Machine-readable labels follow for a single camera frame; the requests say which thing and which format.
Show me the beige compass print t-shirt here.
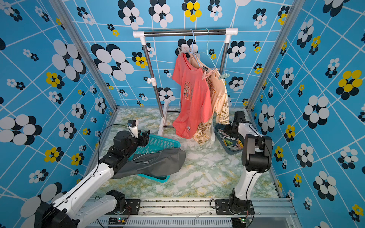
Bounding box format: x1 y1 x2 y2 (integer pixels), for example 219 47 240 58
189 57 230 145

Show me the dark grey garment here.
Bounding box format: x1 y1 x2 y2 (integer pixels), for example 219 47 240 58
113 148 186 179

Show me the mint green clothespin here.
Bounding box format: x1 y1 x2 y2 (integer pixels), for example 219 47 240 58
219 73 230 80

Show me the mint green wire hanger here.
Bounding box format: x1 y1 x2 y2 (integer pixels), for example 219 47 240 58
201 28 221 70

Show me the blue wire hanger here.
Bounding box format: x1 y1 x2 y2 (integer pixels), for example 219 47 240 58
182 29 203 69

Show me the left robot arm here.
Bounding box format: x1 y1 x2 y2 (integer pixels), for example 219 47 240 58
34 130 150 228

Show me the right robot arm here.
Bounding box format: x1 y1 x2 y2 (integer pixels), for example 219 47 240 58
226 111 272 214

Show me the pile of coloured clothespins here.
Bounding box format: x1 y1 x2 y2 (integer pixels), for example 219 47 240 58
217 129 243 154

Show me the teal laundry basket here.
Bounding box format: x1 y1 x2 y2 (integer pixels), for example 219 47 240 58
128 135 181 183

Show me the dark grey clothespin tray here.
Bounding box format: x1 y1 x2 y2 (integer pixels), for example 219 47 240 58
214 124 244 155

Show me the metal clothes rack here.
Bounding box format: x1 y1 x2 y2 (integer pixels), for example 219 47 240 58
133 28 239 143

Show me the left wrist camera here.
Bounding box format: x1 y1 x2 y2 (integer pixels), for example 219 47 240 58
127 120 139 138

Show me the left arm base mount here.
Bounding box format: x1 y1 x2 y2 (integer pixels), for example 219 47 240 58
107 199 141 215

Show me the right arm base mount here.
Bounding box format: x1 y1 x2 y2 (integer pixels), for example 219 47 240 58
213 199 255 216

